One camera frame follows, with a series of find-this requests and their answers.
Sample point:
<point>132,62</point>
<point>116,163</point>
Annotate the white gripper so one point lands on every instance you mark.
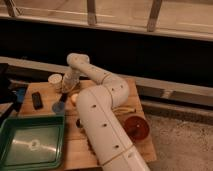
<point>69,83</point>

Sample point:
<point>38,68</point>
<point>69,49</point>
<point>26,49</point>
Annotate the dark handled brush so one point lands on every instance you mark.
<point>63,97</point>

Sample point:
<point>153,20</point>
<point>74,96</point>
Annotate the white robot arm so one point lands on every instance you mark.
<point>111,144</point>

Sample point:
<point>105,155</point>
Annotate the white paper cup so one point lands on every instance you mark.
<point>56,81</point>

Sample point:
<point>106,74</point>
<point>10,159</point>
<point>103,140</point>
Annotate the blue round lid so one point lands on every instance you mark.
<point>58,107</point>

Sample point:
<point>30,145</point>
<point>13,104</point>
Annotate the wooden table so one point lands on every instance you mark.
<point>78,155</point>

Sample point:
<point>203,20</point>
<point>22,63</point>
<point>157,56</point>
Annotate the yellow banana peel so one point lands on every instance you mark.
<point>124,110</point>

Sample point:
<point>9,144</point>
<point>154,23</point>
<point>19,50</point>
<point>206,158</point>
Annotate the dark chair at left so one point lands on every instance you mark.
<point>8,96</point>

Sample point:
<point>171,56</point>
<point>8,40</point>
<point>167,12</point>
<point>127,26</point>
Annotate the green plastic tray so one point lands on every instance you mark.
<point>31,143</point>

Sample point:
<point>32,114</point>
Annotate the orange bowl with spoon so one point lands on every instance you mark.
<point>136,128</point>

